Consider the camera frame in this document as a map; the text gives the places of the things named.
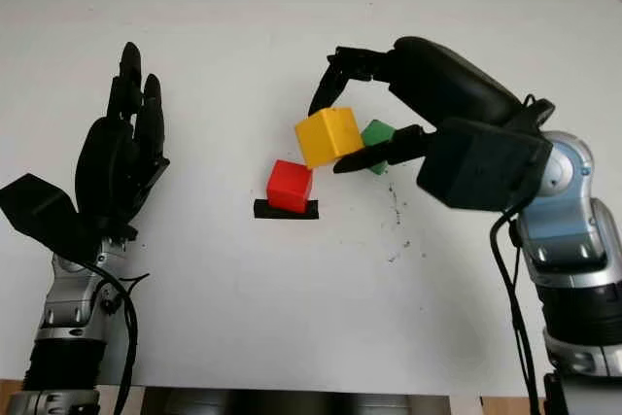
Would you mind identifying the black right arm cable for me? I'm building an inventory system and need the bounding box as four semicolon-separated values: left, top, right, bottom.
489;95;556;415

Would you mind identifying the red cube block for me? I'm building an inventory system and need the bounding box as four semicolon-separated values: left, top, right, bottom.
266;158;313;214

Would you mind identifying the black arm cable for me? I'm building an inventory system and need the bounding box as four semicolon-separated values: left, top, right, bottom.
489;95;556;415
86;259;152;415

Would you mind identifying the black tape strip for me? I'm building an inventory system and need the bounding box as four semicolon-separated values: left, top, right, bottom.
253;198;320;223

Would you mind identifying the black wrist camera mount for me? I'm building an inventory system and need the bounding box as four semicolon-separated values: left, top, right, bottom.
0;174;101;261
416;117;555;215

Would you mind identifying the black robot torso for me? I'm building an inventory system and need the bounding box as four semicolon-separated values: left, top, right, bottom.
140;388;451;415

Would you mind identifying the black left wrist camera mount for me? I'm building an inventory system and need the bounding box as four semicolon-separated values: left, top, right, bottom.
0;174;101;261

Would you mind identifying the green cube block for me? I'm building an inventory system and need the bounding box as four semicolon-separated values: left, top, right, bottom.
359;119;397;177

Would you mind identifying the yellow cube block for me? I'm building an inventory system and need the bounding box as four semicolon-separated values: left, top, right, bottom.
294;107;365;170

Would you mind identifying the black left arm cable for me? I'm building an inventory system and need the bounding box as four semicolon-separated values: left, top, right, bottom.
86;259;152;415

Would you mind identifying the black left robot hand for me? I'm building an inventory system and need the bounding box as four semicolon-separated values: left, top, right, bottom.
75;42;171;239

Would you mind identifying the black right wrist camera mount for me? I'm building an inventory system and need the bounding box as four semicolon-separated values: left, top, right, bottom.
416;117;555;215

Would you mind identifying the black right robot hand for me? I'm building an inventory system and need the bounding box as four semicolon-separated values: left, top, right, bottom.
305;36;525;175

